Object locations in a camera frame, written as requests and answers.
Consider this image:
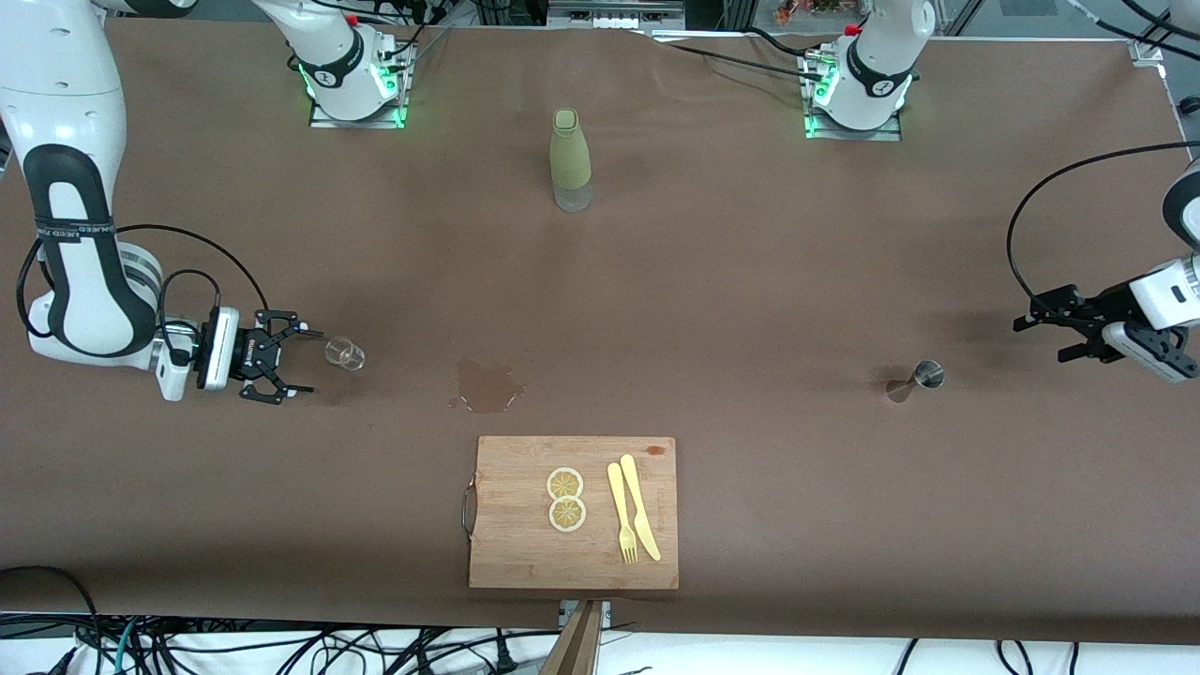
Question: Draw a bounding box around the steel jigger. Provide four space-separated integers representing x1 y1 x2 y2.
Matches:
886 360 946 404

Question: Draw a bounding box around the spilled liquid puddle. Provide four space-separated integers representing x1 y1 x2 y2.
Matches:
448 358 526 414

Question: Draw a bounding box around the brown table cover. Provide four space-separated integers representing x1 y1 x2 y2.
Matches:
0 19 1200 648

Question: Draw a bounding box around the wooden cutting board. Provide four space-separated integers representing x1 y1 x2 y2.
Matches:
468 436 680 591

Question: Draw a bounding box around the green bottle with clear base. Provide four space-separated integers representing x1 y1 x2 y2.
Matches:
548 108 594 213

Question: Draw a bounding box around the yellow plastic fork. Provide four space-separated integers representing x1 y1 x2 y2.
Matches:
607 462 639 565

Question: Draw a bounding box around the yellow plastic knife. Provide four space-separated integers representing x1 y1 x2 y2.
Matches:
620 455 662 562

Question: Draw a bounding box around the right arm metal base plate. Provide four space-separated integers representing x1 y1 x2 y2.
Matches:
307 42 415 130

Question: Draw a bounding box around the thick black cable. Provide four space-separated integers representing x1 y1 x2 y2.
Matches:
0 564 102 657

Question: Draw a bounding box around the aluminium frame profile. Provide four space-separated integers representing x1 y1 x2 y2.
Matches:
1129 0 1200 67

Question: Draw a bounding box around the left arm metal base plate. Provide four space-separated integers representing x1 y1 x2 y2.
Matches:
800 52 907 143

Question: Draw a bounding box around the wooden post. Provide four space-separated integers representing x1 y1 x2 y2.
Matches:
542 600 606 675

